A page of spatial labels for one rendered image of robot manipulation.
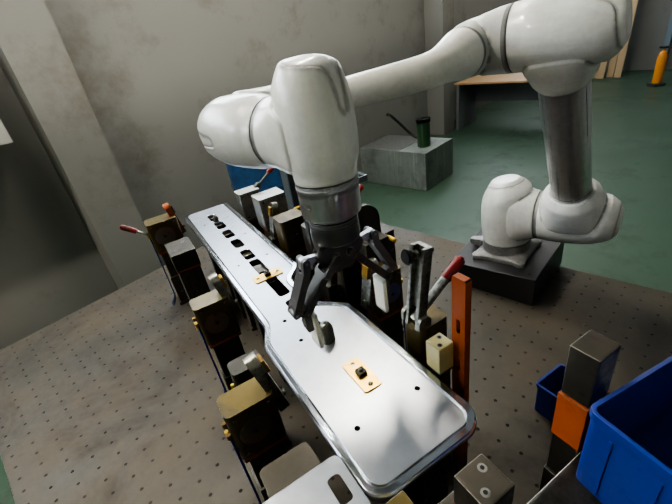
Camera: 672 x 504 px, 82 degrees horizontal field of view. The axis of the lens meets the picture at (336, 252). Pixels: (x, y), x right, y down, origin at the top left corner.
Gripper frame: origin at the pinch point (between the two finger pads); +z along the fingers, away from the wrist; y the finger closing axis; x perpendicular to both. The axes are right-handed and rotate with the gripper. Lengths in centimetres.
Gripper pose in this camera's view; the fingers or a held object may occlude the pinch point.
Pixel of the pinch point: (351, 320)
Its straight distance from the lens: 68.2
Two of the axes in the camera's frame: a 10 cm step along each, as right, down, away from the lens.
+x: 5.1, 3.5, -7.8
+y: -8.4, 3.7, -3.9
